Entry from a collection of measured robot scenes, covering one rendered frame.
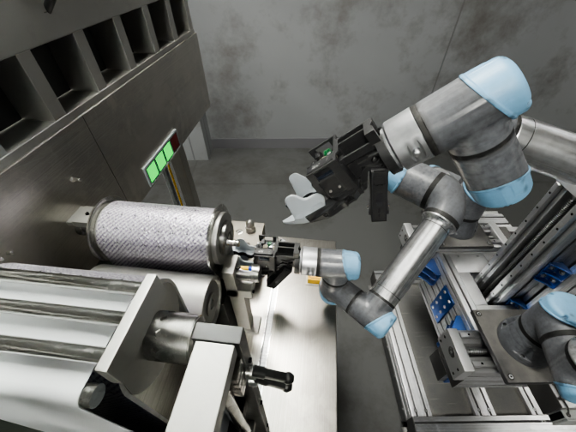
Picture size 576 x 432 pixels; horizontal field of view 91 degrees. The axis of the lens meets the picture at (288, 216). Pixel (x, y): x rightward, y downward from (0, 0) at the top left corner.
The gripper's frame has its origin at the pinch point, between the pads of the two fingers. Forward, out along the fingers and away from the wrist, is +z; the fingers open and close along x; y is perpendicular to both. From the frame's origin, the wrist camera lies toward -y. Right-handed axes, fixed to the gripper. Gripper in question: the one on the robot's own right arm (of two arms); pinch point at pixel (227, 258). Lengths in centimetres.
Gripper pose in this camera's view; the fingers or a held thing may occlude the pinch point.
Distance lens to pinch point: 80.8
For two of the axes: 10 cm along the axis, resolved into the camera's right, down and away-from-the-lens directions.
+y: 0.0, -7.1, -7.1
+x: -1.1, 7.0, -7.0
